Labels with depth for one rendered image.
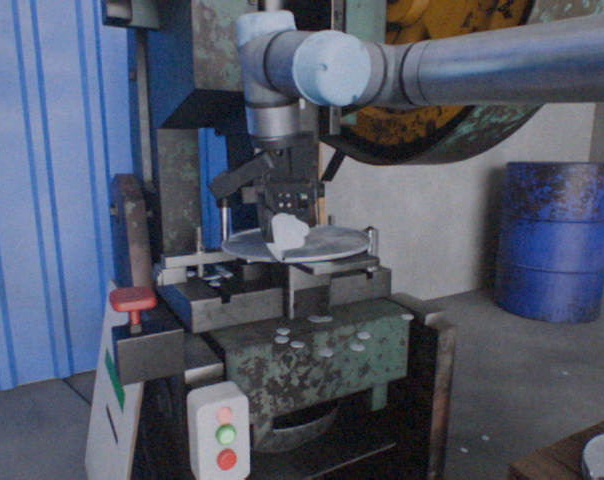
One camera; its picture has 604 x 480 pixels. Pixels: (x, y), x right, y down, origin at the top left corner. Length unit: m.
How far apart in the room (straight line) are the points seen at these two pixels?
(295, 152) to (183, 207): 0.51
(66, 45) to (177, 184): 1.07
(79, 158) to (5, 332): 0.74
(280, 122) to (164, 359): 0.38
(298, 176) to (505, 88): 0.29
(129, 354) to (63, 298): 1.40
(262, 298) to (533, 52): 0.59
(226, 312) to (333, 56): 0.50
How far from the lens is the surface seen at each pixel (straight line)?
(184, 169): 1.10
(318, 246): 0.84
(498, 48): 0.52
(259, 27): 0.60
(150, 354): 0.70
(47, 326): 2.13
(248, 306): 0.85
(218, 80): 0.81
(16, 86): 2.02
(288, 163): 0.66
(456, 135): 0.98
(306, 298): 0.86
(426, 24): 1.17
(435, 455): 1.08
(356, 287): 0.96
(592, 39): 0.48
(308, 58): 0.51
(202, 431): 0.67
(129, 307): 0.66
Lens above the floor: 0.97
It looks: 12 degrees down
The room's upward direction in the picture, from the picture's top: straight up
